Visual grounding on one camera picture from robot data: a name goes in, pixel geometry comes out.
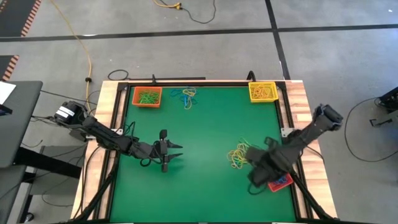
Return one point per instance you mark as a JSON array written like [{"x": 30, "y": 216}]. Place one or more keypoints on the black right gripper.
[{"x": 270, "y": 161}]

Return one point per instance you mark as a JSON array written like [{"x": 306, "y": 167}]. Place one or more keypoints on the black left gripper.
[{"x": 163, "y": 149}]

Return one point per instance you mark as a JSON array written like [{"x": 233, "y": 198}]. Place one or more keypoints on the blue rubber bands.
[
  {"x": 237, "y": 161},
  {"x": 281, "y": 180}
]

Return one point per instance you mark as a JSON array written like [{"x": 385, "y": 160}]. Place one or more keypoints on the blue rubber band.
[
  {"x": 186, "y": 100},
  {"x": 194, "y": 101},
  {"x": 174, "y": 90}
]

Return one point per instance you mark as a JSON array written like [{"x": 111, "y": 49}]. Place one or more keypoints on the green rubber bands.
[
  {"x": 148, "y": 98},
  {"x": 245, "y": 142}
]

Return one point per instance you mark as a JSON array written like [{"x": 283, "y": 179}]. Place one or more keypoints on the orange plastic basket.
[{"x": 136, "y": 105}]

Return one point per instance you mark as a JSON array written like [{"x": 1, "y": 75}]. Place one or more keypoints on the yellow rubber bands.
[
  {"x": 262, "y": 92},
  {"x": 236, "y": 157}
]

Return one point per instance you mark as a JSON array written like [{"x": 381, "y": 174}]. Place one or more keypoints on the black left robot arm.
[{"x": 105, "y": 137}]

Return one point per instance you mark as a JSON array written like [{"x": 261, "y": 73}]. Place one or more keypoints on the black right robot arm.
[{"x": 311, "y": 132}]

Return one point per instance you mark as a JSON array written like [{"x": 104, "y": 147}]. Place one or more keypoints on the tangled green rubber bands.
[{"x": 245, "y": 142}]

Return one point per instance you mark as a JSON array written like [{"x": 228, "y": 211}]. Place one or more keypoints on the tangled blue rubber bands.
[{"x": 237, "y": 161}]

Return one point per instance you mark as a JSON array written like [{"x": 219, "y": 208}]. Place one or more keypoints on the tangled yellow rubber bands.
[{"x": 236, "y": 157}]

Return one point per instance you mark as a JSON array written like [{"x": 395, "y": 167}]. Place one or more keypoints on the red plastic basket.
[{"x": 276, "y": 188}]

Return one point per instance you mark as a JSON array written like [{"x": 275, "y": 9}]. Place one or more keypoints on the green table mat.
[{"x": 202, "y": 193}]

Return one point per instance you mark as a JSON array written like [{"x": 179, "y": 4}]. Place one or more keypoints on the wooden table side panel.
[
  {"x": 317, "y": 186},
  {"x": 107, "y": 90}
]

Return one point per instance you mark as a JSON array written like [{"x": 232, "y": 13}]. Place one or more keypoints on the yellow plastic basket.
[{"x": 251, "y": 100}]

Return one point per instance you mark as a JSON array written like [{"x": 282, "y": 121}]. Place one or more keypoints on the black flat bar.
[{"x": 168, "y": 78}]

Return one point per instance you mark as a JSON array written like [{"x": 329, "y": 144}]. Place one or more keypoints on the black clamp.
[
  {"x": 251, "y": 75},
  {"x": 153, "y": 78}
]

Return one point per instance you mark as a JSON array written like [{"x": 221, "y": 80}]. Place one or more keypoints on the black desk leg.
[{"x": 46, "y": 163}]

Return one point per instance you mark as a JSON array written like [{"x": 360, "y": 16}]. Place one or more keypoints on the black equipment stand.
[{"x": 388, "y": 102}]

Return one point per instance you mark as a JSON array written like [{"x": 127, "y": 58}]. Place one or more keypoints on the grey desk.
[{"x": 21, "y": 124}]

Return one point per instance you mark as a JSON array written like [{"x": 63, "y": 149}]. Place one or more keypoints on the black caster wheel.
[{"x": 29, "y": 216}]

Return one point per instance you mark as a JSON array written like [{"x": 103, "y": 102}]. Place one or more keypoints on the dark device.
[{"x": 4, "y": 110}]

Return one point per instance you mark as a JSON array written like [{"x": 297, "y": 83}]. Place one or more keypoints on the white paper sheet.
[{"x": 6, "y": 91}]

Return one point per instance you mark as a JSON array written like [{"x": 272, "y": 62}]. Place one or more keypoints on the black mat with striped edge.
[
  {"x": 15, "y": 15},
  {"x": 6, "y": 67}
]

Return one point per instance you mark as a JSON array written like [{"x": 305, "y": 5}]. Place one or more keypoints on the black table frame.
[{"x": 217, "y": 84}]

